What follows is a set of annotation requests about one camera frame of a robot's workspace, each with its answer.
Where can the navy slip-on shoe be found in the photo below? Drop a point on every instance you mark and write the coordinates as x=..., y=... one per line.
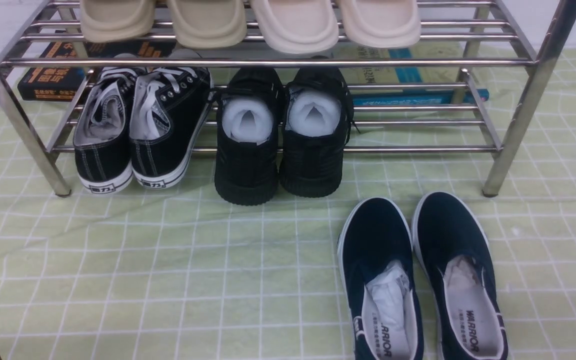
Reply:
x=375, y=260
x=453, y=251

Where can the stainless steel shoe rack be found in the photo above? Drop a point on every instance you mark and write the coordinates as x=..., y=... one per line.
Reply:
x=51, y=38

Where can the all black shoe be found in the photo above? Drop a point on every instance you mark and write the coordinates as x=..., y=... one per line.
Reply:
x=249, y=110
x=317, y=125

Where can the black white laced sneaker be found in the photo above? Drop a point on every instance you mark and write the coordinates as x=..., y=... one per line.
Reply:
x=168, y=112

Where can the green checkered tablecloth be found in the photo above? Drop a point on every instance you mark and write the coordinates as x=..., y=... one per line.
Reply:
x=181, y=274

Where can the cream slipper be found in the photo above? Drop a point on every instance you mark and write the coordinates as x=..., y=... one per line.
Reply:
x=381, y=24
x=297, y=27

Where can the beige slipper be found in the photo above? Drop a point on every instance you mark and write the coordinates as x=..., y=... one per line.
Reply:
x=107, y=21
x=208, y=24

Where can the green blue book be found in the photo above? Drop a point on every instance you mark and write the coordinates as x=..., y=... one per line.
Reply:
x=398, y=75

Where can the black white canvas sneaker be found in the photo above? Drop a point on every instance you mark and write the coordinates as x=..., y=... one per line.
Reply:
x=101, y=137

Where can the black orange book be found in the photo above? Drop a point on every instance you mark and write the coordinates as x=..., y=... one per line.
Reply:
x=62, y=83

